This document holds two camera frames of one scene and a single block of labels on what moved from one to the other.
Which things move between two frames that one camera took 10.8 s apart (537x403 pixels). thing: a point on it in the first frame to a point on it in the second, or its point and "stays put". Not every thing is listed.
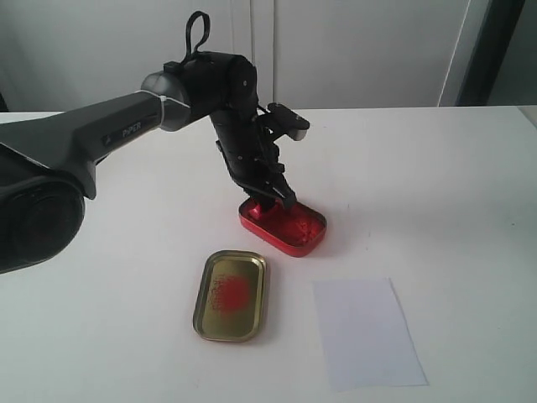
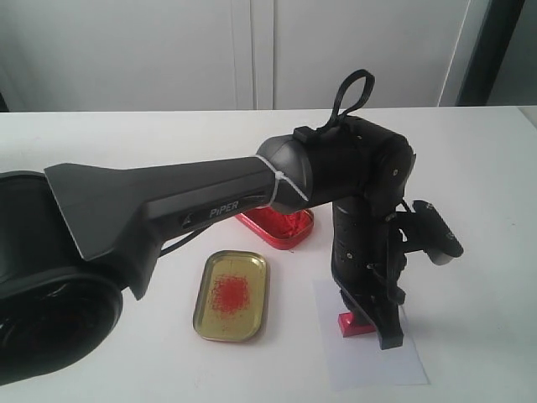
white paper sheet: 368,341 stays put
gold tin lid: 230,303 stays put
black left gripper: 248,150 to 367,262
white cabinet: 314,54 stays put
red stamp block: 255,211 to 349,328
